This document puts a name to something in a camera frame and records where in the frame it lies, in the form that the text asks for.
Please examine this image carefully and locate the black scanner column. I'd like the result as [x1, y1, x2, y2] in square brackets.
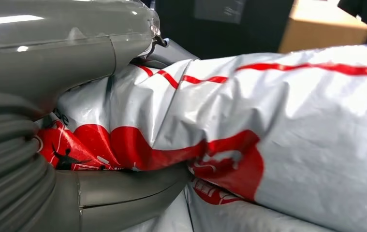
[141, 0, 295, 61]

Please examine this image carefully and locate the brown cardboard delivery box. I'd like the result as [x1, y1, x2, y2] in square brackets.
[278, 0, 367, 55]

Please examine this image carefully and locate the white red-printed plastic mailer package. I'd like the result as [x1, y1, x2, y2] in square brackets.
[35, 44, 367, 232]

